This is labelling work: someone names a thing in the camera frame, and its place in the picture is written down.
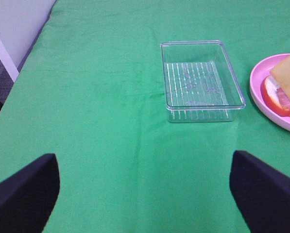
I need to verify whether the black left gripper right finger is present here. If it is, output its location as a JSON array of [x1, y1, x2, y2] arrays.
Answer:
[[229, 150, 290, 233]]

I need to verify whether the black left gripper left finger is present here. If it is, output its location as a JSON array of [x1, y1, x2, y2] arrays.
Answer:
[[0, 153, 60, 233]]

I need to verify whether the bacon strip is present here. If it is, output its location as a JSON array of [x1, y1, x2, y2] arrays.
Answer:
[[277, 88, 290, 110]]

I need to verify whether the bread slice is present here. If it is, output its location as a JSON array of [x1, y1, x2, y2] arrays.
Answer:
[[260, 75, 290, 119]]

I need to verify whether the green tablecloth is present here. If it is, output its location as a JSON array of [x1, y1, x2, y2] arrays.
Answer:
[[0, 0, 290, 233]]

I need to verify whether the clear left plastic container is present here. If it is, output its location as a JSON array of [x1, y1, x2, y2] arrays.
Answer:
[[160, 40, 246, 123]]

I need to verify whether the pink round plate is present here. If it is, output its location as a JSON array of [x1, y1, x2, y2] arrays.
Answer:
[[249, 53, 290, 131]]

